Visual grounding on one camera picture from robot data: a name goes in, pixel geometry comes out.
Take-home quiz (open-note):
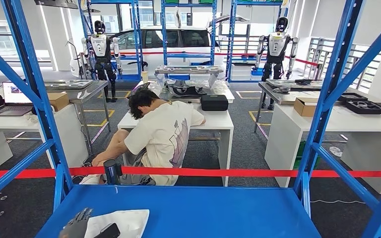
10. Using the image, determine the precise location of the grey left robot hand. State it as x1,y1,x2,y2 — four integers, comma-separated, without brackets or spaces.
59,207,94,238

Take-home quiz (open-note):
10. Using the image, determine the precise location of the white curved plastic part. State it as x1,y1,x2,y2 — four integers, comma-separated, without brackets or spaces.
84,209,151,238

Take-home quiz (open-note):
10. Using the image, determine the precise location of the blue steel shelf rack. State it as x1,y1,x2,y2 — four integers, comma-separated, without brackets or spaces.
0,0,381,238

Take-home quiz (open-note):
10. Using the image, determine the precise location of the black car trim part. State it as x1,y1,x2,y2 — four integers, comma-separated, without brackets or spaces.
165,80,208,99

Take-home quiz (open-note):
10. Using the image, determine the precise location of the long white desk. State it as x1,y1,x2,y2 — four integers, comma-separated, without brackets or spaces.
264,103,381,195
0,103,90,172

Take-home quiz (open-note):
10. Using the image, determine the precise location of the seated person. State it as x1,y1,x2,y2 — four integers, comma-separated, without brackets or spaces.
78,89,207,186

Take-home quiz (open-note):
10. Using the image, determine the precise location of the brown cardboard box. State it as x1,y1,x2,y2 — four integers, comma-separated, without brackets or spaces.
293,97,319,118
46,92,70,113

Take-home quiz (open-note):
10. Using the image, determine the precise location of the flat grey fixture plate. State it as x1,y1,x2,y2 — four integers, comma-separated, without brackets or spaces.
45,79,95,90
265,77,324,90

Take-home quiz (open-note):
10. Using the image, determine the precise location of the open laptop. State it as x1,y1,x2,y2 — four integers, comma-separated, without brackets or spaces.
0,81,34,117

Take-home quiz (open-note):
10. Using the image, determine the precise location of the black keyboard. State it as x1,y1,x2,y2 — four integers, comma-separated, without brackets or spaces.
127,81,151,100

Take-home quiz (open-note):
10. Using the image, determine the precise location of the small white desk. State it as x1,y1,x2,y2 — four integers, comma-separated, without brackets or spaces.
117,102,235,187

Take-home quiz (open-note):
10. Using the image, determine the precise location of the white car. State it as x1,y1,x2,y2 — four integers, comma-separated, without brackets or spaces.
110,25,226,78

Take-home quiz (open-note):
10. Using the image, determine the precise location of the black white humanoid robot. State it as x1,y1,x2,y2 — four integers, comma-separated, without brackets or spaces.
80,20,124,104
255,16,300,111

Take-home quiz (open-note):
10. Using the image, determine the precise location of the black hard case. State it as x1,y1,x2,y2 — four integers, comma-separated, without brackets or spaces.
200,94,230,112

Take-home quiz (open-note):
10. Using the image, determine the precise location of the grey fixture tray on stand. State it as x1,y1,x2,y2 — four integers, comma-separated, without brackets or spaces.
154,65,225,90

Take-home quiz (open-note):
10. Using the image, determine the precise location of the tall blue storage rack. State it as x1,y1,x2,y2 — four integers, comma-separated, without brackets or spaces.
160,0,218,81
77,0,144,83
224,0,290,83

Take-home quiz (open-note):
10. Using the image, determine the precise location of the white table with plastic wrap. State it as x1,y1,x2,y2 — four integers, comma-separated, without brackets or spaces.
132,80,236,105

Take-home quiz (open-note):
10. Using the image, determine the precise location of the ceiling mounted grey panel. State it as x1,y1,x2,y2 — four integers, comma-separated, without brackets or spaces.
33,0,79,10

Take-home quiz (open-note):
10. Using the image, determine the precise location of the green plastic crate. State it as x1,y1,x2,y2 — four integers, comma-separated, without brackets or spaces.
292,140,323,170

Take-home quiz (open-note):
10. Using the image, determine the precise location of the black foam tray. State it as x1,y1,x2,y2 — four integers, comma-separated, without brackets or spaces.
345,100,381,116
337,92,370,104

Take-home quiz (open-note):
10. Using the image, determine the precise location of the white metal railing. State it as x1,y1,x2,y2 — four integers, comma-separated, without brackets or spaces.
303,36,381,91

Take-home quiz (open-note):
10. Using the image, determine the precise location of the black chrome barrier post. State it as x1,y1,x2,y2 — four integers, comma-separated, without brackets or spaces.
103,159,124,186

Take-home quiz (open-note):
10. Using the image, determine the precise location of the thin white floor cable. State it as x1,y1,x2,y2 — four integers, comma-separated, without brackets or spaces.
309,198,367,205

